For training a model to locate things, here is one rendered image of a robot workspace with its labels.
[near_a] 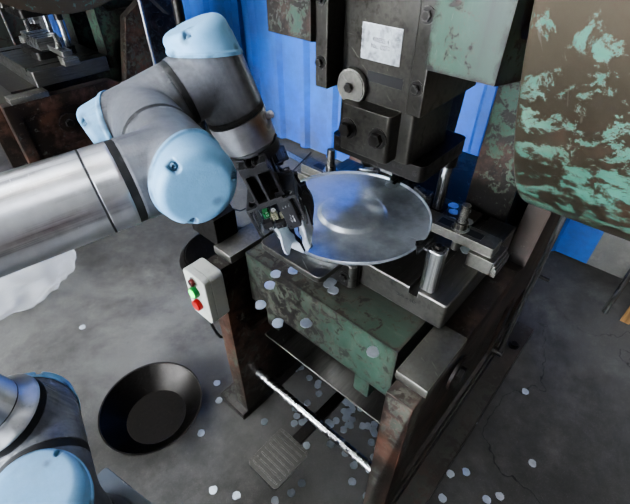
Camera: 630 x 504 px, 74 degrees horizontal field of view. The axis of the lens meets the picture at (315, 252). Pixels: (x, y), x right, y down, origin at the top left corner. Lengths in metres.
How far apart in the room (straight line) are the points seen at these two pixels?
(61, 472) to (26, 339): 1.23
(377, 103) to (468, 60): 0.19
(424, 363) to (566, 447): 0.86
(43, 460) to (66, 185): 0.42
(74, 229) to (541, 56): 0.34
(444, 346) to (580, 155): 0.50
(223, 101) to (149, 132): 0.14
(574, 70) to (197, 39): 0.35
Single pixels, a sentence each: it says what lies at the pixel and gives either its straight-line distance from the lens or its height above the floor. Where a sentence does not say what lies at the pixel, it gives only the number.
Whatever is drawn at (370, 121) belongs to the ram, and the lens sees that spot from 0.70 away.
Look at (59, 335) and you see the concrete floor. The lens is 1.83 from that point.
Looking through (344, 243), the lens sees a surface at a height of 0.78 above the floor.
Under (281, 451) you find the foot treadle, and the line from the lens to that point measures 1.18.
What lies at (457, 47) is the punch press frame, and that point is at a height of 1.09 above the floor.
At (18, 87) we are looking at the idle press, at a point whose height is 0.65.
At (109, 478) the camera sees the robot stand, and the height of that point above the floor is 0.45.
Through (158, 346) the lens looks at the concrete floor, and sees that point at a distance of 1.64.
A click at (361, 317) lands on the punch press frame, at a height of 0.64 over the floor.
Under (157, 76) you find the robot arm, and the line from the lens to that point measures 0.50.
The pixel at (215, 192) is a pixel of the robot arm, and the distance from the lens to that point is 0.37.
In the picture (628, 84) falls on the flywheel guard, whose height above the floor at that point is 1.16.
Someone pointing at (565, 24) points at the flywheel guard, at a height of 1.18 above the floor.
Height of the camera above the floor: 1.24
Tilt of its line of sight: 41 degrees down
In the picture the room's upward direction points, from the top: straight up
